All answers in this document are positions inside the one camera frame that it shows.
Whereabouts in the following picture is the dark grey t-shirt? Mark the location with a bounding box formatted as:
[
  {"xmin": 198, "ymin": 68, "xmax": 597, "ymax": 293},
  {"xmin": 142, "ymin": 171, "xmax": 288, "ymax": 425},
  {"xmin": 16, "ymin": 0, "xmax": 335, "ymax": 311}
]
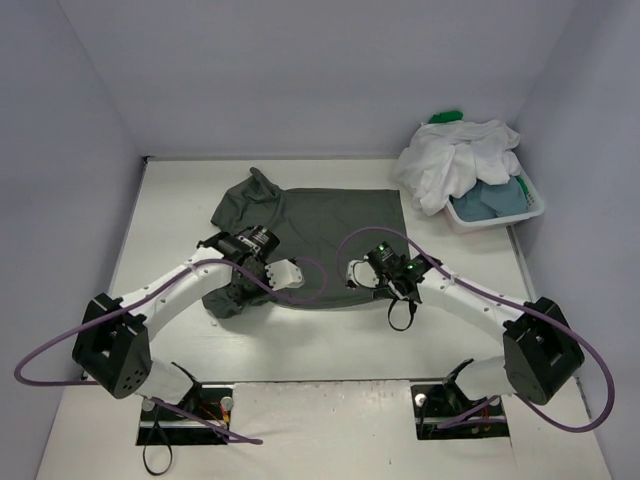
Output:
[{"xmin": 211, "ymin": 168, "xmax": 409, "ymax": 310}]

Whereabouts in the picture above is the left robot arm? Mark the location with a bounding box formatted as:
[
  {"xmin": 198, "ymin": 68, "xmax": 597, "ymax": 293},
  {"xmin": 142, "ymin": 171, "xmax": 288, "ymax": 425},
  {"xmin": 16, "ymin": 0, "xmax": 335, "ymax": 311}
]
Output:
[{"xmin": 72, "ymin": 226, "xmax": 280, "ymax": 420}]

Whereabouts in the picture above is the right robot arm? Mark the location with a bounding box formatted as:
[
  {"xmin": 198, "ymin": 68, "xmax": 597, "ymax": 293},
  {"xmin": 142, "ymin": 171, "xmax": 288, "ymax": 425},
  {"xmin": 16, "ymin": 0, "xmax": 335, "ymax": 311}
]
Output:
[{"xmin": 349, "ymin": 242, "xmax": 585, "ymax": 412}]

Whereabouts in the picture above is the light blue t-shirt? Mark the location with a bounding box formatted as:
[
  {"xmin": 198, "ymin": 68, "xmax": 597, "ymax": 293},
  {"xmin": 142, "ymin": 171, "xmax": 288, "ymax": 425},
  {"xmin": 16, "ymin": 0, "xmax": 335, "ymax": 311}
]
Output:
[{"xmin": 450, "ymin": 177, "xmax": 528, "ymax": 222}]

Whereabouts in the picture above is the white t-shirt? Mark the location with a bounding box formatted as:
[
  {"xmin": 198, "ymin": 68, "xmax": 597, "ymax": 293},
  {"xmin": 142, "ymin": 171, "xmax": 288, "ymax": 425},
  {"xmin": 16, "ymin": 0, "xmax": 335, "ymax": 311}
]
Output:
[{"xmin": 392, "ymin": 120, "xmax": 521, "ymax": 216}]

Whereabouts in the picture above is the white plastic laundry basket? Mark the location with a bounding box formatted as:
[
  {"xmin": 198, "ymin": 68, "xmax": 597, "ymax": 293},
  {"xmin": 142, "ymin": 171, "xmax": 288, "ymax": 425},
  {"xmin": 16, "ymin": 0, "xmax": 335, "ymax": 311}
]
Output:
[{"xmin": 443, "ymin": 170, "xmax": 545, "ymax": 234}]

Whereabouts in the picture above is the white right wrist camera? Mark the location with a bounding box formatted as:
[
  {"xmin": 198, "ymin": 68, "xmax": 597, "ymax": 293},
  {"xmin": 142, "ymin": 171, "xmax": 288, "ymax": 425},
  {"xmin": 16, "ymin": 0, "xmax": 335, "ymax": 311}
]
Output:
[{"xmin": 346, "ymin": 260, "xmax": 378, "ymax": 289}]

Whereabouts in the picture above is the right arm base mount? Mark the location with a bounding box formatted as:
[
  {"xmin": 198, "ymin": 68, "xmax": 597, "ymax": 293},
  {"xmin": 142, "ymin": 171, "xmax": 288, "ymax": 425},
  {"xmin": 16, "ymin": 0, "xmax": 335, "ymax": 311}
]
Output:
[{"xmin": 410, "ymin": 359, "xmax": 510, "ymax": 441}]

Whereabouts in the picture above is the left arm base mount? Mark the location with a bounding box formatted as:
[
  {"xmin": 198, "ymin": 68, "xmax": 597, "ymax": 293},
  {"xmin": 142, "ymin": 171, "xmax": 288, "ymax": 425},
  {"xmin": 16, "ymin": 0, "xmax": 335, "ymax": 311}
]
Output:
[{"xmin": 135, "ymin": 382, "xmax": 235, "ymax": 446}]

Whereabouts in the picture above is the black loop cable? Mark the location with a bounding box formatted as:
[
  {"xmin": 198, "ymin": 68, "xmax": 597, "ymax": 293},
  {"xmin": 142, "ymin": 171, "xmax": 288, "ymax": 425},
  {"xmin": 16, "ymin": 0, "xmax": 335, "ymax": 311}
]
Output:
[{"xmin": 142, "ymin": 422, "xmax": 176, "ymax": 476}]

